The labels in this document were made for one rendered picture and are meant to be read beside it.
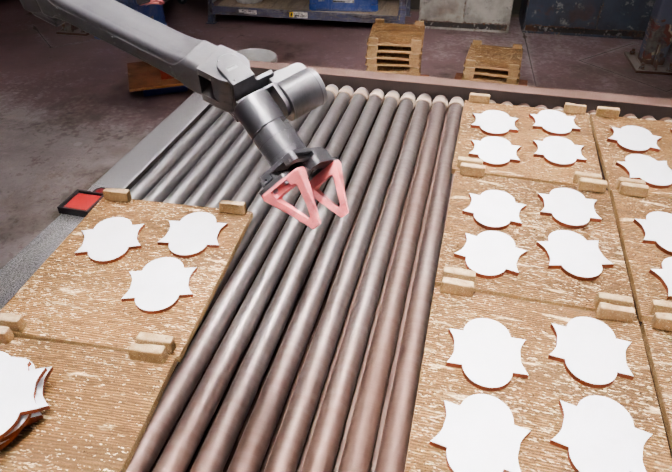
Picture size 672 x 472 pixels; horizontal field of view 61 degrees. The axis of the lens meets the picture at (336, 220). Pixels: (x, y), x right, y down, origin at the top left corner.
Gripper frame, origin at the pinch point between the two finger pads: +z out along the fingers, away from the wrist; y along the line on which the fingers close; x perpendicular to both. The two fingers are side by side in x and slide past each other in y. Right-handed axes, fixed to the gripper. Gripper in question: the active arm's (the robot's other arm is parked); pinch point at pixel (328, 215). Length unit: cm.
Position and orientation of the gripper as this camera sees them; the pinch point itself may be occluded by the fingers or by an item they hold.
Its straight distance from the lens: 78.8
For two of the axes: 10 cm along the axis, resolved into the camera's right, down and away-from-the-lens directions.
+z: 5.6, 8.2, -1.0
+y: 3.9, -1.6, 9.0
